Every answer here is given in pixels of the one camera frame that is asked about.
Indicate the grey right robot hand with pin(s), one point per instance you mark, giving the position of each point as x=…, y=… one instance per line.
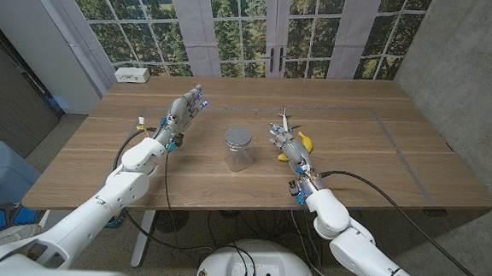
x=292, y=149

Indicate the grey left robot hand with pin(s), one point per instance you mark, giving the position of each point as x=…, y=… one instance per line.
x=181, y=112

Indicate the clear plastic jar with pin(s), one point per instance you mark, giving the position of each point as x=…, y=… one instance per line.
x=239, y=159

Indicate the silver metal jar lid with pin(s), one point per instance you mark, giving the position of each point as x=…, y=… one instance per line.
x=238, y=136

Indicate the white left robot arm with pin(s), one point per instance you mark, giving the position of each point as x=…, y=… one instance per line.
x=114, y=194

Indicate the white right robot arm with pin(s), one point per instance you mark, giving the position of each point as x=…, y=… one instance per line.
x=359, y=252

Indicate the yellow toy banana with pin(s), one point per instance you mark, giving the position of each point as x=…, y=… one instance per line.
x=306, y=142

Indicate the white toy airplane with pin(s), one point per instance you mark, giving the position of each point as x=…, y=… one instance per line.
x=285, y=119

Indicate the white power strip box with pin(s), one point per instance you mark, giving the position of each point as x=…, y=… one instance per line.
x=132, y=75

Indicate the printed window backdrop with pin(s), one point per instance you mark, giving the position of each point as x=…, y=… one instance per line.
x=193, y=23

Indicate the black round fan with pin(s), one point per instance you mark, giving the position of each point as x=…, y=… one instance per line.
x=172, y=221

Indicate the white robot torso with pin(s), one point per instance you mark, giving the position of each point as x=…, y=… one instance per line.
x=255, y=262

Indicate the teal basket with items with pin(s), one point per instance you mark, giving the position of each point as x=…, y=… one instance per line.
x=117, y=221

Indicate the white table leg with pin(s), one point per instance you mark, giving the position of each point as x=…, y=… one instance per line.
x=141, y=243

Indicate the blue plastic bin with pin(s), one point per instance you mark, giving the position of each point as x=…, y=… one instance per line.
x=0, y=174

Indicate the grey white sneaker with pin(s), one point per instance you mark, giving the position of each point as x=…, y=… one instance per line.
x=17, y=237

